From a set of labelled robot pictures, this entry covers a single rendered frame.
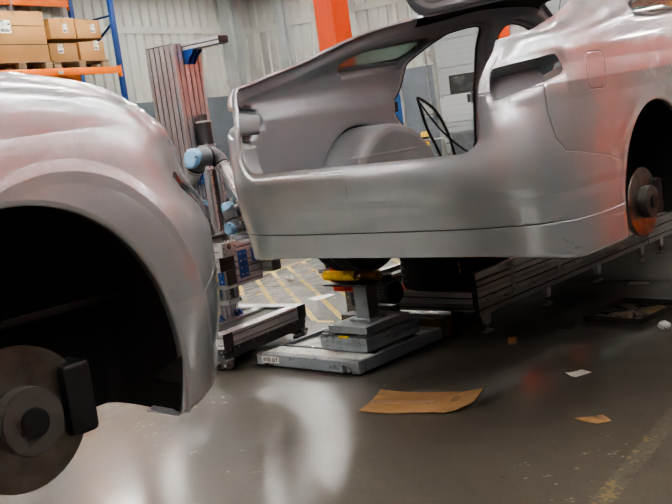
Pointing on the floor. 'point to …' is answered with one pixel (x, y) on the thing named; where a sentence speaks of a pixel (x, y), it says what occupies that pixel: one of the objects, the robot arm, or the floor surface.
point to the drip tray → (646, 308)
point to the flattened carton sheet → (420, 401)
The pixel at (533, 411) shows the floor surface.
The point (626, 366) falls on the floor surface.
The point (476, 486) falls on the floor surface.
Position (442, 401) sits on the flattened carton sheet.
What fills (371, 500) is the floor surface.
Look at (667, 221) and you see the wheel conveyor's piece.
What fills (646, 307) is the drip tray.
